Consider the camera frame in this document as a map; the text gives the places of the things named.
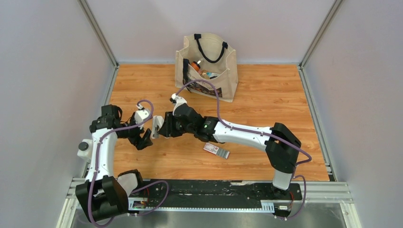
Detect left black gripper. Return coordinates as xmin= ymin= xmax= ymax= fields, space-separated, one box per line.
xmin=118 ymin=113 xmax=153 ymax=150

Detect white stapler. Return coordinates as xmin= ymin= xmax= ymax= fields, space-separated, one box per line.
xmin=151 ymin=115 xmax=164 ymax=139

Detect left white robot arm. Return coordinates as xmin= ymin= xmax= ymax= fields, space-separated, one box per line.
xmin=75 ymin=104 xmax=154 ymax=228

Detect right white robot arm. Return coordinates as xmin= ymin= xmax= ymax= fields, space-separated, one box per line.
xmin=153 ymin=104 xmax=301 ymax=199

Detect staple box with staples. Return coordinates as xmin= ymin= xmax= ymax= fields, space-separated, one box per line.
xmin=203 ymin=142 xmax=230 ymax=159

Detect packaged items in bag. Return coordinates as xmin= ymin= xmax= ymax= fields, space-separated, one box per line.
xmin=200 ymin=70 xmax=221 ymax=80

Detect orange capped bottle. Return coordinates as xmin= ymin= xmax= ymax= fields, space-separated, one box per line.
xmin=191 ymin=60 xmax=202 ymax=73

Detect beige canvas tote bag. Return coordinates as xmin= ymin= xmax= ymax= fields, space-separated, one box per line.
xmin=174 ymin=33 xmax=239 ymax=102

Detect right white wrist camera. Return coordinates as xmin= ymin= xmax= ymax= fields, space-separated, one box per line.
xmin=170 ymin=93 xmax=187 ymax=113

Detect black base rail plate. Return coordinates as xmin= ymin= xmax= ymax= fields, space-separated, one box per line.
xmin=129 ymin=179 xmax=303 ymax=210

